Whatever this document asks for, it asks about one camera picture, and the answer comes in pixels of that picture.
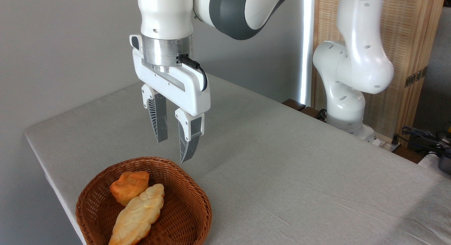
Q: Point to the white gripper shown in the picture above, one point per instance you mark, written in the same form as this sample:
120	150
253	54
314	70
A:
183	88

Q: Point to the long braided bread loaf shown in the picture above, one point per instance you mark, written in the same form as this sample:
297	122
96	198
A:
137	217

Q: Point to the white Franka Panda arm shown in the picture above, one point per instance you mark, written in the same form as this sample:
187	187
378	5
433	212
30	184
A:
352	62

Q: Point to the small round bread roll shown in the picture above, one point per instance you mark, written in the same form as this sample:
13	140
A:
128	185

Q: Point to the brown wicker basket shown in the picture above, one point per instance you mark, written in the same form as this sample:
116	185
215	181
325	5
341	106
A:
183	209

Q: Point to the dark brown wooden block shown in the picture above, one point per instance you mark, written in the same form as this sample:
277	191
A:
312	113
294	104

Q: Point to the grey tablecloth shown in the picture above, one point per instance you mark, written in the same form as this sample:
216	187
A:
299	174

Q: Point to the white power strip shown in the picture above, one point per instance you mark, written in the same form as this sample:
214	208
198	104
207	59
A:
385	143

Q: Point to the brass screen hinge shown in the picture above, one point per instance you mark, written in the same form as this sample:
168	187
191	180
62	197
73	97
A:
415	76

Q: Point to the wooden bamboo folding screen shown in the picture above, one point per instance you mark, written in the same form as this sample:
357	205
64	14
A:
405	33

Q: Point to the dark grey pot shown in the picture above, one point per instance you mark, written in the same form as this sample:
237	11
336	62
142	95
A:
445	164

